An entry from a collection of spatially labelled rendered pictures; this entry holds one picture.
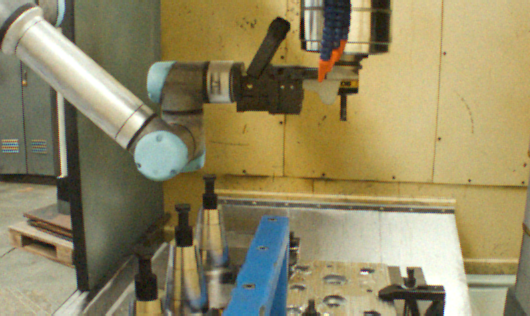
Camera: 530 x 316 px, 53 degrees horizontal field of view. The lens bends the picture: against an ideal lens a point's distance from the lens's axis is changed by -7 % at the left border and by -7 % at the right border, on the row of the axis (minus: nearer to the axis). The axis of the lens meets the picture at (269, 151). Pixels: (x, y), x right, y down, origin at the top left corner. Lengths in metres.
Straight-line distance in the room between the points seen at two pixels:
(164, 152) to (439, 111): 1.34
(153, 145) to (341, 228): 1.24
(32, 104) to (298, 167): 3.96
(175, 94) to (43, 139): 4.72
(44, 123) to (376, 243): 4.19
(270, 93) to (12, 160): 5.02
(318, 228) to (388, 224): 0.25
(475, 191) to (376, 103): 0.49
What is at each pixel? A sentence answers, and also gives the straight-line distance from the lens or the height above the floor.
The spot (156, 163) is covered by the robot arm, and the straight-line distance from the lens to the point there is 0.87.
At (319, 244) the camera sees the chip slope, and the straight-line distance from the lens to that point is 1.95.
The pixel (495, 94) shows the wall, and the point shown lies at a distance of 2.08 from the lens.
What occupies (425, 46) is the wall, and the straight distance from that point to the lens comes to 2.01.
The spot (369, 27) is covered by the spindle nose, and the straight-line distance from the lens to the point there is 0.91.
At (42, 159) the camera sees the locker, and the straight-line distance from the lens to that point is 5.72.
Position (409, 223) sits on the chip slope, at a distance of 2.06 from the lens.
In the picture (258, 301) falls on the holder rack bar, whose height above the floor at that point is 1.23.
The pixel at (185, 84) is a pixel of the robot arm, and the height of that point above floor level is 1.39.
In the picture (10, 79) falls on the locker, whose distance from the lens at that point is 5.74.
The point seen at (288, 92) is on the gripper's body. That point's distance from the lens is 0.96.
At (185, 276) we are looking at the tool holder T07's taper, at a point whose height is 1.27.
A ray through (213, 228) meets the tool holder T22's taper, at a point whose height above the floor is 1.27.
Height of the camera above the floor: 1.48
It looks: 12 degrees down
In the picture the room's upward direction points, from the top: 1 degrees clockwise
